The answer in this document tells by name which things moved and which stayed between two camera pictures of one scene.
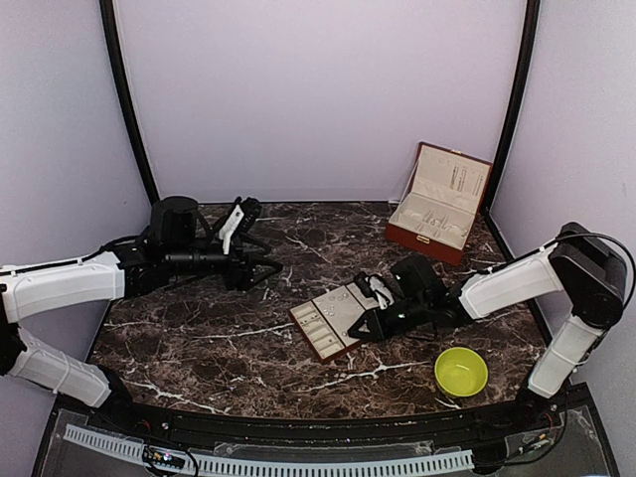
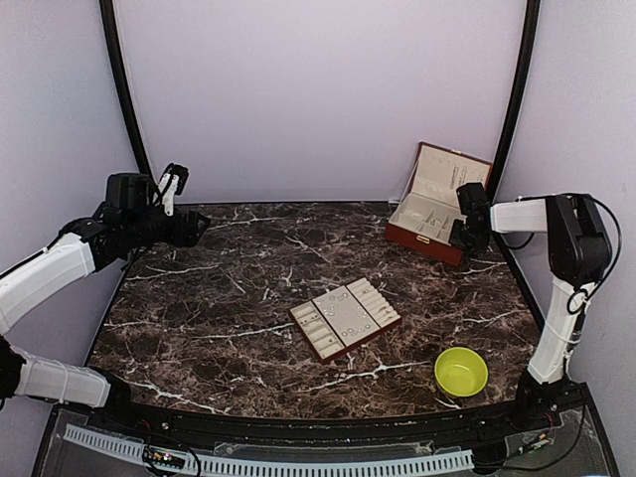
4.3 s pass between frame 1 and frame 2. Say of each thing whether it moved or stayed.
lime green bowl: stayed
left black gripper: moved
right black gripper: moved
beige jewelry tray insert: stayed
